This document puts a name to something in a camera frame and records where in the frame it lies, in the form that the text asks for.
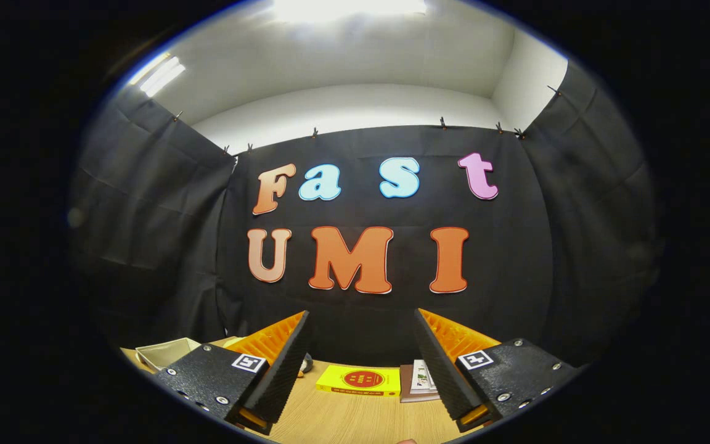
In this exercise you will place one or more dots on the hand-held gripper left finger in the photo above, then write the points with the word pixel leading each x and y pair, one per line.
pixel 281 370

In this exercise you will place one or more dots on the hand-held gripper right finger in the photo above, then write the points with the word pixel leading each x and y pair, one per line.
pixel 438 370

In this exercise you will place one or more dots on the beige fabric storage box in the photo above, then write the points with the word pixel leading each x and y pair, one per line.
pixel 164 354

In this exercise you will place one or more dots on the white illustrated cover book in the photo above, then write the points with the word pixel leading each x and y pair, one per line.
pixel 421 376

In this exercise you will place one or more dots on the plush penguin toy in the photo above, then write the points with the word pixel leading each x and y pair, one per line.
pixel 304 365

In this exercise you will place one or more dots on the yellow book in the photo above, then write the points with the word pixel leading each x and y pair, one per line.
pixel 358 380

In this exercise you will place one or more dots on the black backdrop cloth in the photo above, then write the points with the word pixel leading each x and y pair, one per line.
pixel 515 253

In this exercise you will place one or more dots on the fluorescent tube light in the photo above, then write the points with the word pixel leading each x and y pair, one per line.
pixel 158 74

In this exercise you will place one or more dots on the ceiling light panel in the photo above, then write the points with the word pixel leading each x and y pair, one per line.
pixel 349 9

